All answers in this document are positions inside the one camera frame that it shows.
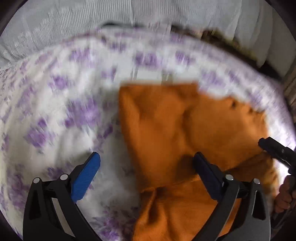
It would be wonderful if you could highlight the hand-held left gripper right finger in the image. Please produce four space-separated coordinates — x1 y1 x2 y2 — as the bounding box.
194 152 271 241

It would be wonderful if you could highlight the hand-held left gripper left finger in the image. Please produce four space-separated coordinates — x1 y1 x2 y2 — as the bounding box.
23 152 100 241

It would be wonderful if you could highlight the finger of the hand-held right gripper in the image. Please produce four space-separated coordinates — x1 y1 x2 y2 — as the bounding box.
258 137 296 168

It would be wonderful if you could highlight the orange knitted cat sweater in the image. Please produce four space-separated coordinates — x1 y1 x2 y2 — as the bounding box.
118 82 280 241

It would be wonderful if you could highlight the person's right hand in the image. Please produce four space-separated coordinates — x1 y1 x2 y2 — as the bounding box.
274 175 296 214

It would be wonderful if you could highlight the striped beige curtain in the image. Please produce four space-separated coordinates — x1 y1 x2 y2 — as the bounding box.
281 62 296 109

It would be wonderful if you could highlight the purple floral bed sheet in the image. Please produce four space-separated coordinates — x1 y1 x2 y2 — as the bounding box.
0 22 296 241

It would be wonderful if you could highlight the white paper hang tag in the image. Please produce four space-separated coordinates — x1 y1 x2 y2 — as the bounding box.
135 70 173 85

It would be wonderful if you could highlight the white lace cover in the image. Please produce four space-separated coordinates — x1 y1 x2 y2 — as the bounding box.
0 0 278 67

